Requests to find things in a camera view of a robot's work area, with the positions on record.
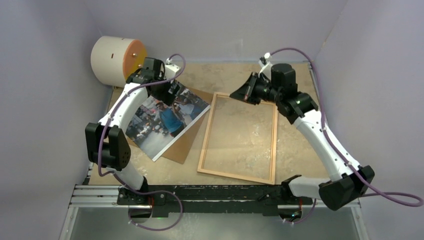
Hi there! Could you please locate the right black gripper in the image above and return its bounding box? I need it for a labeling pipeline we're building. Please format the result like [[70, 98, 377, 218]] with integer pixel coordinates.
[[231, 72, 283, 106]]

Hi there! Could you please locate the wooden picture frame with glass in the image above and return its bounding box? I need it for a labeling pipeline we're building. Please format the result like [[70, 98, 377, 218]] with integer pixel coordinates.
[[197, 92, 279, 185]]

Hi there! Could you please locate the glossy printed photo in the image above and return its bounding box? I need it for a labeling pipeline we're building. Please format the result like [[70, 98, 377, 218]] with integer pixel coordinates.
[[126, 80, 210, 162]]

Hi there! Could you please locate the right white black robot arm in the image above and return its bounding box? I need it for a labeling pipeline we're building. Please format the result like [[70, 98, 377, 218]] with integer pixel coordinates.
[[229, 63, 375, 211]]

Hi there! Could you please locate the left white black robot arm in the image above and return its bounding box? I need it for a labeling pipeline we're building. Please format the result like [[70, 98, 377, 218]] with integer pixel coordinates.
[[85, 54, 186, 205]]

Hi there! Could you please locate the white cylindrical drum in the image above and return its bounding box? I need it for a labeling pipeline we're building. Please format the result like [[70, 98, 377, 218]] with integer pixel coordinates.
[[90, 36, 148, 88]]

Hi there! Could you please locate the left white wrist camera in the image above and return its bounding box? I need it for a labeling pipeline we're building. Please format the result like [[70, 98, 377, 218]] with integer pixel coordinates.
[[164, 58, 181, 81]]

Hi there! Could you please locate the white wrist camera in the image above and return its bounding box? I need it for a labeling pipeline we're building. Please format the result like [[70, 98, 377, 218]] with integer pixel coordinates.
[[258, 52, 273, 80], [164, 58, 181, 81]]

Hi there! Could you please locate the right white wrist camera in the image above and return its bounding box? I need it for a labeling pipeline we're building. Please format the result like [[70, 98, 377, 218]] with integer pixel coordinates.
[[258, 52, 273, 80]]

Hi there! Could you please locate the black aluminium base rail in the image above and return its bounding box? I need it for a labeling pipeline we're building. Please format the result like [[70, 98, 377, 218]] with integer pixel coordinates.
[[68, 184, 362, 220]]

